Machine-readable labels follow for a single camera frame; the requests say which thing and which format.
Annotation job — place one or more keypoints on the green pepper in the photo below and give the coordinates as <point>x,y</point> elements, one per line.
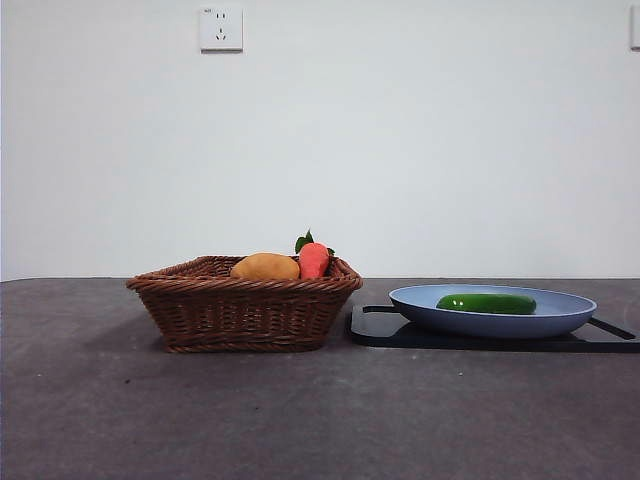
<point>485,304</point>

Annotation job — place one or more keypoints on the light blue round plate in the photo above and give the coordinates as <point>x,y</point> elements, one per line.
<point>495,325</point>

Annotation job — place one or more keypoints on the orange carrot with green leaves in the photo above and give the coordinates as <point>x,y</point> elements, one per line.
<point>313,260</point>

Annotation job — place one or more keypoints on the yellow-brown potato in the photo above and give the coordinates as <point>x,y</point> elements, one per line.
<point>264,266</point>

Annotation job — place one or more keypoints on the dark green rectangular tray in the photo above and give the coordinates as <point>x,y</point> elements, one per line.
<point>375,332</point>

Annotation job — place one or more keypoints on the brown wicker basket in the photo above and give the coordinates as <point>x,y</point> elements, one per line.
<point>240,315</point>

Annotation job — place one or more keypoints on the white wall socket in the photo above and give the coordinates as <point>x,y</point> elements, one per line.
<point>221,28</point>

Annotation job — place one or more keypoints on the white wall plate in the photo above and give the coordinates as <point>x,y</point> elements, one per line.
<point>635,28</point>

